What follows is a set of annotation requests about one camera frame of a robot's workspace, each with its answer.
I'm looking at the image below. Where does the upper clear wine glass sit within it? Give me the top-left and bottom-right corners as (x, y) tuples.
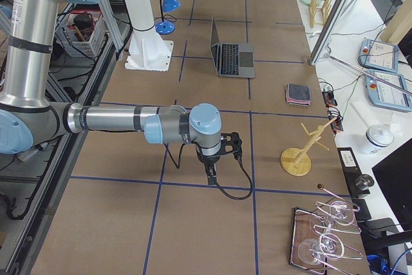
(330, 201), (355, 226)

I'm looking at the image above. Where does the wooden mug tree stand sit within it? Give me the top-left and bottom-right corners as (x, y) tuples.
(280, 117), (336, 176)

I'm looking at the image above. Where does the white central pillar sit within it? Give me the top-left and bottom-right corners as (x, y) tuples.
(124, 0), (173, 72)

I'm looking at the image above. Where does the blue desk lamp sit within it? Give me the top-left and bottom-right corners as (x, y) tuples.
(155, 0), (181, 35)

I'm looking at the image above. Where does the aluminium frame post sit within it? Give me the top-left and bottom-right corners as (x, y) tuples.
(308, 0), (349, 66)

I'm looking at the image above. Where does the grey laptop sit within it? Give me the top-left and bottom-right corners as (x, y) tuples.
(210, 16), (256, 79)

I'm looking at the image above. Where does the near teach pendant tablet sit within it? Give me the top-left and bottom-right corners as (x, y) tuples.
(365, 70), (411, 112)

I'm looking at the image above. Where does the black monitor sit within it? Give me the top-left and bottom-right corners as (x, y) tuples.
(372, 144), (411, 226)

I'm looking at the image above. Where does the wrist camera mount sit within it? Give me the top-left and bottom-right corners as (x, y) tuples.
(221, 132), (243, 161)

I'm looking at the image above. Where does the wooden dish rack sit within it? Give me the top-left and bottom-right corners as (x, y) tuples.
(308, 0), (332, 28)

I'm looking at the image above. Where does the clear wine glass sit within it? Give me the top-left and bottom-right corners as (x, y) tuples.
(297, 233), (344, 265)
(330, 201), (355, 226)

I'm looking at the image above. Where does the lower clear wine glass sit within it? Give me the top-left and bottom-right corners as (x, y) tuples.
(297, 233), (344, 265)

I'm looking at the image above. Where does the black label box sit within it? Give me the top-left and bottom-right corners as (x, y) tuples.
(337, 147), (371, 222)

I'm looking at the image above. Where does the white plastic basket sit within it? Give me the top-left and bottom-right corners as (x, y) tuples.
(55, 10), (105, 57)

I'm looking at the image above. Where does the black power strip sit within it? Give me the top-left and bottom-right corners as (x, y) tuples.
(322, 90), (344, 135)

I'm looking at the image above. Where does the far teach pendant tablet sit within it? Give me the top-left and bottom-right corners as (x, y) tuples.
(358, 39), (399, 73)

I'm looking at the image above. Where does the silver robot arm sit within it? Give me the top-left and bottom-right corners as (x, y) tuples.
(1, 0), (223, 185)

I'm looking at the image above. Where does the grey pink folded cloth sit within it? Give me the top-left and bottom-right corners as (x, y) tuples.
(285, 83), (312, 106)

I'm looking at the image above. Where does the metal rod green tip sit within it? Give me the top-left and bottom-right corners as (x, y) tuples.
(326, 54), (412, 95)

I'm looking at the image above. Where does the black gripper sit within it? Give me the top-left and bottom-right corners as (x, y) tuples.
(197, 151), (220, 185)

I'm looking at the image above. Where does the white ceramic lidded jar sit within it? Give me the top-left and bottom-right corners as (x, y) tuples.
(360, 124), (394, 155)

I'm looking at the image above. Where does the teach pendant tablet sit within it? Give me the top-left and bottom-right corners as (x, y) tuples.
(365, 70), (411, 112)
(358, 39), (399, 73)

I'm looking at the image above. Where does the wine glass holder tray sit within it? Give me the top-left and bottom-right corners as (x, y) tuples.
(289, 198), (362, 274)

